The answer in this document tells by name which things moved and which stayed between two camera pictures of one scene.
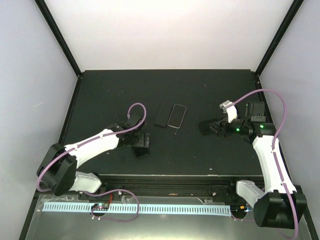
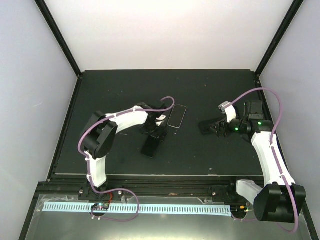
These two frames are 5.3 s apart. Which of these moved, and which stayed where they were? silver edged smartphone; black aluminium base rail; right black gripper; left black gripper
Moved: left black gripper
Stayed: silver edged smartphone; black aluminium base rail; right black gripper
